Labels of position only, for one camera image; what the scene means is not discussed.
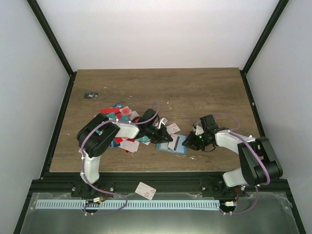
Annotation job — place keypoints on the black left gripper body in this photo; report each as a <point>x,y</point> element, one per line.
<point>153,134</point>

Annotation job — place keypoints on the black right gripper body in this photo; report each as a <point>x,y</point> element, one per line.
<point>200,143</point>

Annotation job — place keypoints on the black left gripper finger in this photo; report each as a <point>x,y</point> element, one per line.
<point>160,141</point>
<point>166,137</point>

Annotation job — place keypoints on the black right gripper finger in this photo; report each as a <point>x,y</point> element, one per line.
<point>188,144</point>
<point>191,136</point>

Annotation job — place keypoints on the blue card holder wallet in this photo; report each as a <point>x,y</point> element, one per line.
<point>163,147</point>

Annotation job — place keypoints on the white striped card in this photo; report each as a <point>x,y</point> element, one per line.
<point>176,144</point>

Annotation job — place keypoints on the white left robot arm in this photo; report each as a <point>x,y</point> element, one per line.
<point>95,137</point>

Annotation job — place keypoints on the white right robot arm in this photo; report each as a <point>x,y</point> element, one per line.
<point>258,161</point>

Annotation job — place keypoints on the white floral card near wallet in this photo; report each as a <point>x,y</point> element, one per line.
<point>172,128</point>

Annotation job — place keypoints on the black VIP card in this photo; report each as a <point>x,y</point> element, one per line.
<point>90,95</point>

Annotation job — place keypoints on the light blue slotted strip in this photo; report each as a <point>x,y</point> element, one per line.
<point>130,205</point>

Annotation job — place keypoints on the metal front plate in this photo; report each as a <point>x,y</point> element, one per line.
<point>263,213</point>

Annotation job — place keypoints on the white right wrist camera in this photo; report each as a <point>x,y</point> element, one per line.
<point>198,130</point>

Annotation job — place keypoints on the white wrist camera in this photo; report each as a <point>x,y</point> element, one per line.
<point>198,130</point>
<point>161,122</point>

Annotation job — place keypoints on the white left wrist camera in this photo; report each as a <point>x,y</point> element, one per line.
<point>161,122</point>

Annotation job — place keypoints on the white floral card on rail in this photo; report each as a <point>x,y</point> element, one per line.
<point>145,191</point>

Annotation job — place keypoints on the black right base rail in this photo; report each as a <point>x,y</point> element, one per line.
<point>256,107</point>

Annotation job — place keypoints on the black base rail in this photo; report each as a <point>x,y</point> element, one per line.
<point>51,149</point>
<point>256,107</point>

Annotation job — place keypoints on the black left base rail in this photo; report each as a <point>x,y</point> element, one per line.
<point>51,149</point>

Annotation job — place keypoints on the black front mounting rail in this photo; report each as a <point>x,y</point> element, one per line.
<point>208,184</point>

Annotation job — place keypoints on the black right frame post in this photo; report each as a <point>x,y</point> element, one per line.
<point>277,12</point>

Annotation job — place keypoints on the black frame post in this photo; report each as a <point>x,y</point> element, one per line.
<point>50,35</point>
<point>277,12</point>

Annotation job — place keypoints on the black left frame post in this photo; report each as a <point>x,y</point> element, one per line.
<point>50,35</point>

